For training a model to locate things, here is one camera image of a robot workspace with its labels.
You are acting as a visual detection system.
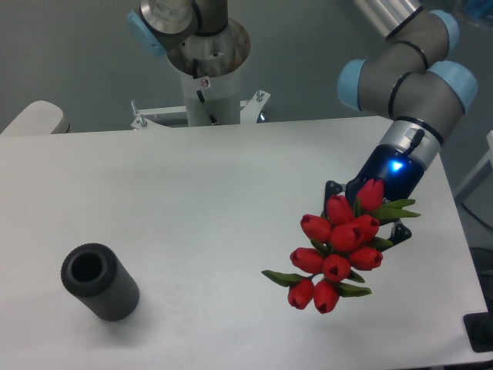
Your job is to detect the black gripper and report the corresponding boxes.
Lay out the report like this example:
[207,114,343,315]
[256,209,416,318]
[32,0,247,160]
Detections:
[322,145,424,248]

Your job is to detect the red tulip bouquet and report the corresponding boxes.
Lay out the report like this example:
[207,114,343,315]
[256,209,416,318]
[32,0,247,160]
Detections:
[262,179,417,314]

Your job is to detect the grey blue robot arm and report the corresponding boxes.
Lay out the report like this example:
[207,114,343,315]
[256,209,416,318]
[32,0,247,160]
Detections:
[127,1,478,251]

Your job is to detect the black device at table edge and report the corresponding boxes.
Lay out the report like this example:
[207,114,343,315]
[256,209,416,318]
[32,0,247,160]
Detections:
[463,312,492,353]

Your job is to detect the dark grey ribbed vase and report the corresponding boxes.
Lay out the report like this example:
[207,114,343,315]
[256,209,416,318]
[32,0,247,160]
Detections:
[60,243,139,321]

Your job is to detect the white chair backrest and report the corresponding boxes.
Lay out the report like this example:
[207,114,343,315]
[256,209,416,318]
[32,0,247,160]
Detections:
[1,100,70,137]

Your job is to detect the white furniture frame at right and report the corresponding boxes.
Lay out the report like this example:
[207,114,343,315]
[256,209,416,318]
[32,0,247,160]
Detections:
[453,131,492,204]

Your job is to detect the white pedestal base brackets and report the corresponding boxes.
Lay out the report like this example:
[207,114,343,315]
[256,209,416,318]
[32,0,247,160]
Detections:
[130,89,271,130]

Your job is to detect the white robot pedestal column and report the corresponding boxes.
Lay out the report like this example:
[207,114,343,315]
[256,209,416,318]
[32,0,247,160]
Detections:
[167,18,251,111]

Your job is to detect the black pedestal cable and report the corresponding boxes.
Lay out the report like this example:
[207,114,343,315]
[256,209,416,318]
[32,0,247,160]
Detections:
[192,57,220,126]

